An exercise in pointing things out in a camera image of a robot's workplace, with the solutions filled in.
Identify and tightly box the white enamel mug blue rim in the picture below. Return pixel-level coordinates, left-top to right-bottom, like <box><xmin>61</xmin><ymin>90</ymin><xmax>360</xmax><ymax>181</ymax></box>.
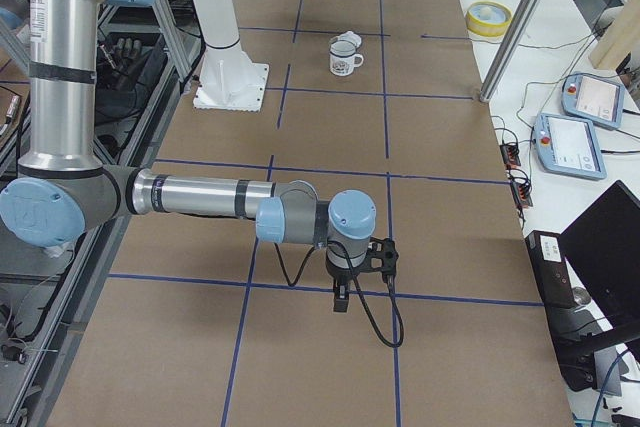
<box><xmin>329</xmin><ymin>39</ymin><xmax>364</xmax><ymax>77</ymax></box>

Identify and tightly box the white round mug lid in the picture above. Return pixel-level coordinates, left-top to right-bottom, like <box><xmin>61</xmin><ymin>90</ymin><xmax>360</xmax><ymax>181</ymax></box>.
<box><xmin>334</xmin><ymin>31</ymin><xmax>362</xmax><ymax>49</ymax></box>

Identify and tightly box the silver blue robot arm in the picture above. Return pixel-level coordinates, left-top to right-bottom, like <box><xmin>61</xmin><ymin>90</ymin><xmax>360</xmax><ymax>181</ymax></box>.
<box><xmin>1</xmin><ymin>0</ymin><xmax>376</xmax><ymax>312</ymax></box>

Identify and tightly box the yellow tape roll with bowl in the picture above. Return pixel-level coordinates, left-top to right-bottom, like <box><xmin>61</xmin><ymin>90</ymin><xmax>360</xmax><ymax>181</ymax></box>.
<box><xmin>465</xmin><ymin>1</ymin><xmax>513</xmax><ymax>38</ymax></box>

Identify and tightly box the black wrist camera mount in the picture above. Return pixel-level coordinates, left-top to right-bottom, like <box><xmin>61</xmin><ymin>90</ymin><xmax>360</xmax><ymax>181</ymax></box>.
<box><xmin>360</xmin><ymin>237</ymin><xmax>399</xmax><ymax>284</ymax></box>

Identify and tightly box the aluminium frame post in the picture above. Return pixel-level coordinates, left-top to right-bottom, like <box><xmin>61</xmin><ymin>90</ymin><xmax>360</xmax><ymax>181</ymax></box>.
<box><xmin>479</xmin><ymin>0</ymin><xmax>540</xmax><ymax>103</ymax></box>

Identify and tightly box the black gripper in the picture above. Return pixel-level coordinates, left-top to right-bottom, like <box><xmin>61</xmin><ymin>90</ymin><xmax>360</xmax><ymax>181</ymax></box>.
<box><xmin>327</xmin><ymin>260</ymin><xmax>358</xmax><ymax>313</ymax></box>

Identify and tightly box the orange black connector module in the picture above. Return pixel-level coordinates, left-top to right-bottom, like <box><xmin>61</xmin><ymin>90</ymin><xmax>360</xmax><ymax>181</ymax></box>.
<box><xmin>510</xmin><ymin>181</ymin><xmax>533</xmax><ymax>209</ymax></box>
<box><xmin>499</xmin><ymin>142</ymin><xmax>521</xmax><ymax>169</ymax></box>

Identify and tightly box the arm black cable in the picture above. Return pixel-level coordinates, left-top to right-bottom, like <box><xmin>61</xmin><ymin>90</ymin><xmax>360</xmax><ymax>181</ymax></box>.
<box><xmin>273</xmin><ymin>239</ymin><xmax>406</xmax><ymax>348</ymax></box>

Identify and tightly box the lower orange black connector module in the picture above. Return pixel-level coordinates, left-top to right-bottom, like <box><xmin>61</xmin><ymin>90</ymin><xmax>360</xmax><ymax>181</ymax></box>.
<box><xmin>510</xmin><ymin>181</ymin><xmax>533</xmax><ymax>209</ymax></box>

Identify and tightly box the near blue teach pendant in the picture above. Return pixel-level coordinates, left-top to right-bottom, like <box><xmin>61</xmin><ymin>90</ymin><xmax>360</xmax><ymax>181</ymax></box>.
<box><xmin>533</xmin><ymin>113</ymin><xmax>607</xmax><ymax>180</ymax></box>

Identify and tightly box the blue teach pendant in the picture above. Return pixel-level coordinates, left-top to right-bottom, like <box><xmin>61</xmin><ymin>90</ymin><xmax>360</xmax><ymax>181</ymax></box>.
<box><xmin>561</xmin><ymin>72</ymin><xmax>624</xmax><ymax>130</ymax></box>
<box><xmin>533</xmin><ymin>113</ymin><xmax>607</xmax><ymax>180</ymax></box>

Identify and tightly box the black desktop box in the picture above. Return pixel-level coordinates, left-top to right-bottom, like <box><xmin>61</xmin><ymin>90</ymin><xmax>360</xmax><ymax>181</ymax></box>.
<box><xmin>525</xmin><ymin>230</ymin><xmax>578</xmax><ymax>310</ymax></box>

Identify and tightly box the aluminium side frame rail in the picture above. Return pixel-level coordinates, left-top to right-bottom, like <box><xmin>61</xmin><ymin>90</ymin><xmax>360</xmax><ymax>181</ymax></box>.
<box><xmin>1</xmin><ymin>33</ymin><xmax>183</xmax><ymax>426</ymax></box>

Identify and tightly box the wooden plank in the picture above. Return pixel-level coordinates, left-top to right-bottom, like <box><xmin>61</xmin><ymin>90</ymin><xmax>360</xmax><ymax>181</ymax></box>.
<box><xmin>589</xmin><ymin>0</ymin><xmax>639</xmax><ymax>70</ymax></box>

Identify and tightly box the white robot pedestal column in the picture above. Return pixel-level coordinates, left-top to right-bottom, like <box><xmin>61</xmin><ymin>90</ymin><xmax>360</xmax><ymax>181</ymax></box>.
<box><xmin>193</xmin><ymin>0</ymin><xmax>269</xmax><ymax>112</ymax></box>

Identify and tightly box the upper orange black connector module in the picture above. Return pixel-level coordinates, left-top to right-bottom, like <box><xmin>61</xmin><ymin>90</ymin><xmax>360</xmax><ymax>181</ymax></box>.
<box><xmin>499</xmin><ymin>142</ymin><xmax>521</xmax><ymax>169</ymax></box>

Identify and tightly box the far blue teach pendant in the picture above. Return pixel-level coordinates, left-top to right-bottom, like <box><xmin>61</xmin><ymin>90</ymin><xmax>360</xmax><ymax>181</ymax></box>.
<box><xmin>561</xmin><ymin>72</ymin><xmax>624</xmax><ymax>130</ymax></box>

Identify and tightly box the black computer monitor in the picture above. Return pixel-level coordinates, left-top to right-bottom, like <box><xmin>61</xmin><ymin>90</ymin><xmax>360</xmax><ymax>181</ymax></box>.
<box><xmin>559</xmin><ymin>180</ymin><xmax>639</xmax><ymax>326</ymax></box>

